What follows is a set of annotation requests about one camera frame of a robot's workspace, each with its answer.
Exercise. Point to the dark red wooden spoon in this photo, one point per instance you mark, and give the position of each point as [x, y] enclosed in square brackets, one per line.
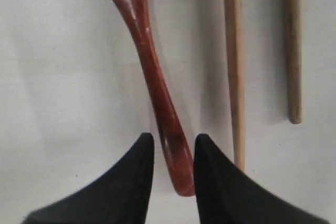
[176, 150]

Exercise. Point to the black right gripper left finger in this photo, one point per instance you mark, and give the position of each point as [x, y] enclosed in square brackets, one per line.
[120, 195]

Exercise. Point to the wooden chopstick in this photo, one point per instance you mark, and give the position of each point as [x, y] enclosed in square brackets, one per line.
[293, 44]
[235, 65]

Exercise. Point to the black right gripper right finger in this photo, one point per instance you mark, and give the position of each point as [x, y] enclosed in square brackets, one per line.
[224, 194]

